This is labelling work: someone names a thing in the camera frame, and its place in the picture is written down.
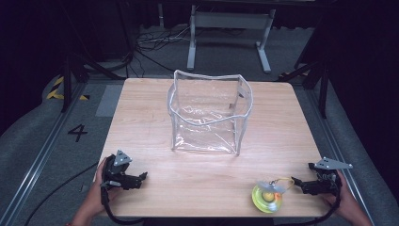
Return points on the metal floor rail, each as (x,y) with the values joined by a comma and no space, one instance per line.
(332,141)
(37,163)

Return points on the grey metal table frame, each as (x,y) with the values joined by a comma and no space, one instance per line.
(230,20)

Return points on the person's right hand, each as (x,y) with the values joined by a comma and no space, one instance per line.
(345,197)

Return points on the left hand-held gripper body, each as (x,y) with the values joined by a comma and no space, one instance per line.
(116,171)

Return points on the black metal stand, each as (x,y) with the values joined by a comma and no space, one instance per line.
(323,84)
(67,81)

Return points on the person's left hand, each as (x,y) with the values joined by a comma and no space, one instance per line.
(99,191)

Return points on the yellow-green transparent toy with tag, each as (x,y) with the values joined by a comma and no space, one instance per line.
(267,197)

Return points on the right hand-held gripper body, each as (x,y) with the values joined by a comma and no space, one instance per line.
(326,179)

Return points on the clear plastic bag grey trim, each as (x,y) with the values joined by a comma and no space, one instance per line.
(207,125)

